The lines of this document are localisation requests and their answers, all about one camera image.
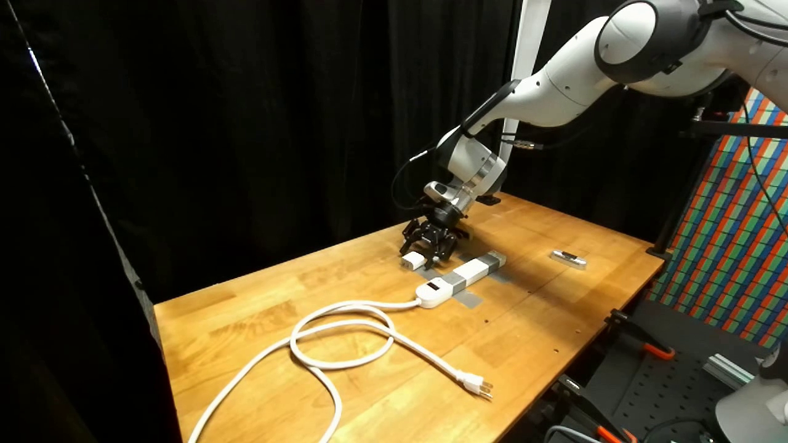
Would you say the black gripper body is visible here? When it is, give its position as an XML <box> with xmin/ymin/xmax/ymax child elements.
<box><xmin>412</xmin><ymin>182</ymin><xmax>466</xmax><ymax>246</ymax></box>

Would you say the small white charger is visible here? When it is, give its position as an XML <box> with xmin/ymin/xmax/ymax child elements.
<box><xmin>402</xmin><ymin>250</ymin><xmax>427</xmax><ymax>270</ymax></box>

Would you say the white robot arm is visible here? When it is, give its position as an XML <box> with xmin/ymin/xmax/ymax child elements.
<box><xmin>400</xmin><ymin>0</ymin><xmax>788</xmax><ymax>269</ymax></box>

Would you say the grey tape strip far end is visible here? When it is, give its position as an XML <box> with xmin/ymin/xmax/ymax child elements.
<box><xmin>470</xmin><ymin>250</ymin><xmax>507</xmax><ymax>280</ymax></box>

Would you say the white power strip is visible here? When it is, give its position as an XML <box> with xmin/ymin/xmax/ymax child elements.
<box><xmin>416</xmin><ymin>250</ymin><xmax>504</xmax><ymax>307</ymax></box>

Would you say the small silver black object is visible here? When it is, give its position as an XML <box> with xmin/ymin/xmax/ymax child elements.
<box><xmin>549</xmin><ymin>249</ymin><xmax>589</xmax><ymax>269</ymax></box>

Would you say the white vertical pole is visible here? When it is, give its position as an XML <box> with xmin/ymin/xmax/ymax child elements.
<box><xmin>501</xmin><ymin>0</ymin><xmax>551</xmax><ymax>163</ymax></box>

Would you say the colourful striped cloth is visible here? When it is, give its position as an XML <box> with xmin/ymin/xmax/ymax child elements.
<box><xmin>651</xmin><ymin>81</ymin><xmax>788</xmax><ymax>353</ymax></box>

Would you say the black curtain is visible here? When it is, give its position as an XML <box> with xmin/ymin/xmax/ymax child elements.
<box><xmin>0</xmin><ymin>0</ymin><xmax>741</xmax><ymax>443</ymax></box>

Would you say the grey lamp head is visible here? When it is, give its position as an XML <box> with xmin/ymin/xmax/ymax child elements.
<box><xmin>714</xmin><ymin>380</ymin><xmax>788</xmax><ymax>443</ymax></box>

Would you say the grey tape strip near switch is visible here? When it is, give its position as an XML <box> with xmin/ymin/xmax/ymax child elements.
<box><xmin>416</xmin><ymin>270</ymin><xmax>475</xmax><ymax>307</ymax></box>

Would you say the white power cord with plug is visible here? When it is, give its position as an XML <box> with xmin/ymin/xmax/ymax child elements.
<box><xmin>186</xmin><ymin>296</ymin><xmax>496</xmax><ymax>443</ymax></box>

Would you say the orange handled clamp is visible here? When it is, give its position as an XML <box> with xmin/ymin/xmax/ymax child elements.
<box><xmin>605</xmin><ymin>310</ymin><xmax>674</xmax><ymax>362</ymax></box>

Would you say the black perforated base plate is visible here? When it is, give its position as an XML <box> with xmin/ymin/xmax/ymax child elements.
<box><xmin>543</xmin><ymin>302</ymin><xmax>786</xmax><ymax>443</ymax></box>

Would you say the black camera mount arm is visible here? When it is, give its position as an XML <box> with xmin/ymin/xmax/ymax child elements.
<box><xmin>687</xmin><ymin>78</ymin><xmax>788</xmax><ymax>137</ymax></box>

